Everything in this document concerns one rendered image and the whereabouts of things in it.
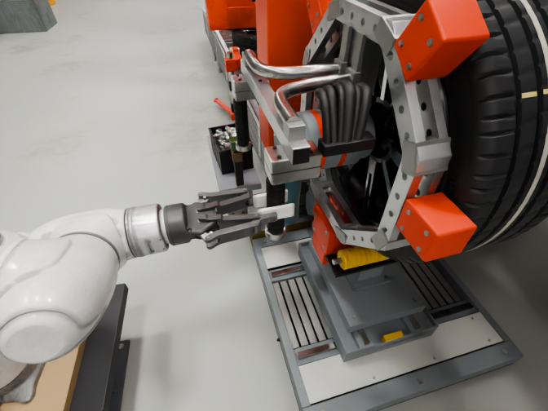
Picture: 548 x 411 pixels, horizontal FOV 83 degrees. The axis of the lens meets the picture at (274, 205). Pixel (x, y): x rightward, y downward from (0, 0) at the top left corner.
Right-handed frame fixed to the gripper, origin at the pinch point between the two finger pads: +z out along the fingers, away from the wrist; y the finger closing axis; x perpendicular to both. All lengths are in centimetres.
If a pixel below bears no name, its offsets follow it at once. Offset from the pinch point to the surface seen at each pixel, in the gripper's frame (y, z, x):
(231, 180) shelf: -58, -2, -38
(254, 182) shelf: -54, 7, -38
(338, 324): -2, 25, -68
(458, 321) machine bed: 7, 73, -75
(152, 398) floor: -1, -44, -83
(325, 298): -13, 25, -68
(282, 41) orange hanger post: -59, 19, 12
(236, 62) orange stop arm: -183, 24, -34
